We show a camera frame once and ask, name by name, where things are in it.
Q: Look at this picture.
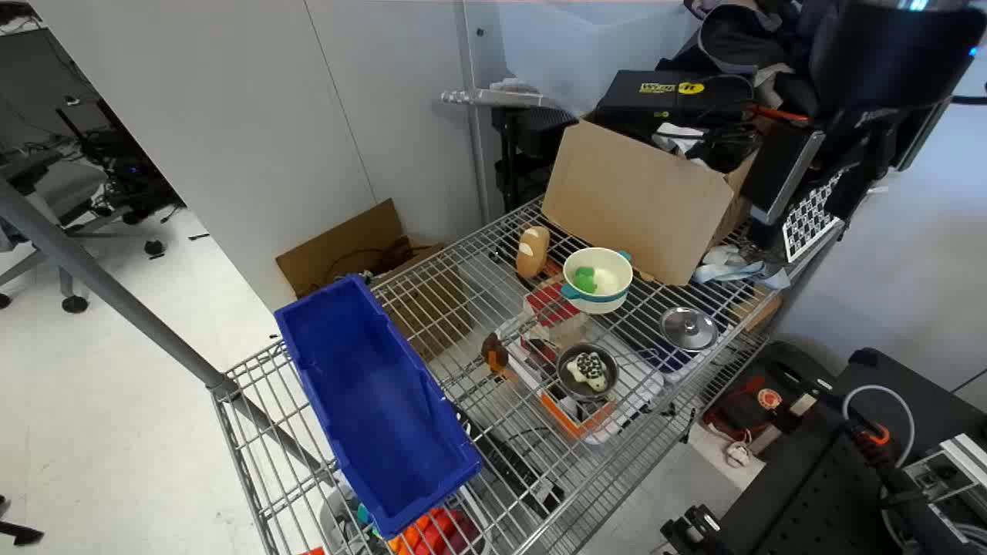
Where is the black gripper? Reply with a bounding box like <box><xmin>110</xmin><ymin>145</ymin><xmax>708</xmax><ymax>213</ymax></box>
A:
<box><xmin>744</xmin><ymin>120</ymin><xmax>827</xmax><ymax>250</ymax></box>

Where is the brown rounded object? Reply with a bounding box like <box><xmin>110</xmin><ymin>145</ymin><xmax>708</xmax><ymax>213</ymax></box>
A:
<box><xmin>453</xmin><ymin>330</ymin><xmax>518</xmax><ymax>387</ymax></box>

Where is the red flat object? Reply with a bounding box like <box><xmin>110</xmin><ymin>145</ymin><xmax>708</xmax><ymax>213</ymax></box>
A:
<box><xmin>525</xmin><ymin>280</ymin><xmax>587</xmax><ymax>333</ymax></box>

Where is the white perforated basket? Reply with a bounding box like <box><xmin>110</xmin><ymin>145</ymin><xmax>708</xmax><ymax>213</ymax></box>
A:
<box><xmin>779</xmin><ymin>172</ymin><xmax>858</xmax><ymax>271</ymax></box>

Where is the crumpled pale cloth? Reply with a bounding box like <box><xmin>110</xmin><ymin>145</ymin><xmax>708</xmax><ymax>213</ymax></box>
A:
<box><xmin>691</xmin><ymin>244</ymin><xmax>795</xmax><ymax>294</ymax></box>

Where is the black case yellow label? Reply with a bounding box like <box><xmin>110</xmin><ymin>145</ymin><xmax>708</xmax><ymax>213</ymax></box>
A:
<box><xmin>591</xmin><ymin>67</ymin><xmax>752</xmax><ymax>134</ymax></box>

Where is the black backpack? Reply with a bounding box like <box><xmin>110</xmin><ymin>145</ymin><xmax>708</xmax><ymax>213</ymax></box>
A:
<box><xmin>683</xmin><ymin>0</ymin><xmax>827</xmax><ymax>117</ymax></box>

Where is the brown cardboard box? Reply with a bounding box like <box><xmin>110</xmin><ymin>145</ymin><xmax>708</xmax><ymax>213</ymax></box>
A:
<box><xmin>538</xmin><ymin>117</ymin><xmax>760</xmax><ymax>291</ymax></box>

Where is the silver metal pan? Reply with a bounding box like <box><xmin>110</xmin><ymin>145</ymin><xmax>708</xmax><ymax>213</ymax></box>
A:
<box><xmin>657</xmin><ymin>304</ymin><xmax>721</xmax><ymax>354</ymax></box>

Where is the white bowl teal trim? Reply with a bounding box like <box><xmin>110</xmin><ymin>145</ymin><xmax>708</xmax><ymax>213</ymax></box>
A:
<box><xmin>558</xmin><ymin>244</ymin><xmax>636</xmax><ymax>317</ymax></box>

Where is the blue box white lid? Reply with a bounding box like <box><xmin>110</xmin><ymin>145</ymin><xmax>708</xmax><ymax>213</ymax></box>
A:
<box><xmin>614</xmin><ymin>327</ymin><xmax>721</xmax><ymax>388</ymax></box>

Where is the black bag red logo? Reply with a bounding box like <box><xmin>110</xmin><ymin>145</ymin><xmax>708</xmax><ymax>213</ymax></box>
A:
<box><xmin>702</xmin><ymin>359</ymin><xmax>827</xmax><ymax>455</ymax></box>

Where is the tan bread-shaped toy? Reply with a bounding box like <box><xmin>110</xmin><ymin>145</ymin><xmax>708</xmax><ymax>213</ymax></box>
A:
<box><xmin>513</xmin><ymin>223</ymin><xmax>552</xmax><ymax>284</ymax></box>

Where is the white container orange edge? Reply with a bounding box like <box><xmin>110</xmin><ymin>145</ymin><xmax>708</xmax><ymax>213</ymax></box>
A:
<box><xmin>503</xmin><ymin>323</ymin><xmax>673</xmax><ymax>446</ymax></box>

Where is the steel bowl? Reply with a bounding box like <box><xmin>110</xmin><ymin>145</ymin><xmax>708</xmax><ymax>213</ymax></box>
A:
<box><xmin>556</xmin><ymin>342</ymin><xmax>618</xmax><ymax>402</ymax></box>

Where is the cream plush toy spotted cloth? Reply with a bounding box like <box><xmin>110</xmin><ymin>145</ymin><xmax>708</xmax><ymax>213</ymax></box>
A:
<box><xmin>564</xmin><ymin>353</ymin><xmax>610</xmax><ymax>395</ymax></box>

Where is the black equipment case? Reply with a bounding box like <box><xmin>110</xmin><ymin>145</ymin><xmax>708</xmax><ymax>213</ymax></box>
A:
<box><xmin>657</xmin><ymin>349</ymin><xmax>987</xmax><ymax>555</ymax></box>

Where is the flattened cardboard sheet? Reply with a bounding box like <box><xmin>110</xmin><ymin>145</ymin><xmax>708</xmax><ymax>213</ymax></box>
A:
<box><xmin>273</xmin><ymin>197</ymin><xmax>413</xmax><ymax>302</ymax></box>

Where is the blue plastic bin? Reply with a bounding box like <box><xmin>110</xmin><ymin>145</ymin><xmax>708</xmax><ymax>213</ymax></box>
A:
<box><xmin>270</xmin><ymin>274</ymin><xmax>486</xmax><ymax>541</ymax></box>

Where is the orange red toy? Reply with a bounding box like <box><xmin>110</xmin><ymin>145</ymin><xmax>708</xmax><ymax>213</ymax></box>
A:
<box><xmin>387</xmin><ymin>503</ymin><xmax>480</xmax><ymax>555</ymax></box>

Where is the black office chair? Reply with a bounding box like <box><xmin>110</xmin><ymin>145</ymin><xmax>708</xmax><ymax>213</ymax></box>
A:
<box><xmin>54</xmin><ymin>93</ymin><xmax>188</xmax><ymax>260</ymax></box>

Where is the grey metal pole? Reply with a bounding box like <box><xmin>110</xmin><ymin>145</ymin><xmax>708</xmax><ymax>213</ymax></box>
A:
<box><xmin>0</xmin><ymin>180</ymin><xmax>244</xmax><ymax>405</ymax></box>

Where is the grey office chair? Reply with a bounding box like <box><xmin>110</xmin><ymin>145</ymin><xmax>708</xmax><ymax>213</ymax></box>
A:
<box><xmin>0</xmin><ymin>141</ymin><xmax>103</xmax><ymax>317</ymax></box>

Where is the silver wire rack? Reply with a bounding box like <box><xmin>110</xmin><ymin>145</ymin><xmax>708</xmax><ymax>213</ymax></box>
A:
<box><xmin>210</xmin><ymin>197</ymin><xmax>813</xmax><ymax>555</ymax></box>

